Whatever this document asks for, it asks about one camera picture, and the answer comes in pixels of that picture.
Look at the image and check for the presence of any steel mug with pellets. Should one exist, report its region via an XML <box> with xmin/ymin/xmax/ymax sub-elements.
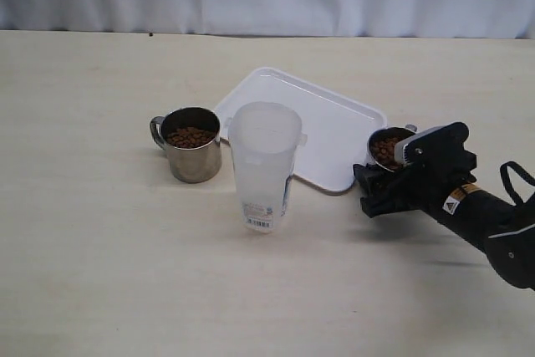
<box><xmin>150</xmin><ymin>106</ymin><xmax>222</xmax><ymax>184</ymax></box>
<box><xmin>367</xmin><ymin>125</ymin><xmax>417</xmax><ymax>172</ymax></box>

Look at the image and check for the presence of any white plastic tray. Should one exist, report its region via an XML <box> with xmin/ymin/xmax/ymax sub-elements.
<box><xmin>215</xmin><ymin>67</ymin><xmax>388</xmax><ymax>195</ymax></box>

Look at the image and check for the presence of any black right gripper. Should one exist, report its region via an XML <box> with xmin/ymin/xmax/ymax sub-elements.
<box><xmin>353</xmin><ymin>121</ymin><xmax>476</xmax><ymax>218</ymax></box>

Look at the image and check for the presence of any clear plastic tall container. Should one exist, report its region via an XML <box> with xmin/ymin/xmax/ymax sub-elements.
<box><xmin>226</xmin><ymin>101</ymin><xmax>308</xmax><ymax>233</ymax></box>

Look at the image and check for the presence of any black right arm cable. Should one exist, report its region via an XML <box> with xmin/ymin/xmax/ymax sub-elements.
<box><xmin>499</xmin><ymin>161</ymin><xmax>535</xmax><ymax>207</ymax></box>

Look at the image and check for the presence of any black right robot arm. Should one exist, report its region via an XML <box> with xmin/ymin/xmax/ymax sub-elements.
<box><xmin>353</xmin><ymin>122</ymin><xmax>534</xmax><ymax>289</ymax></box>

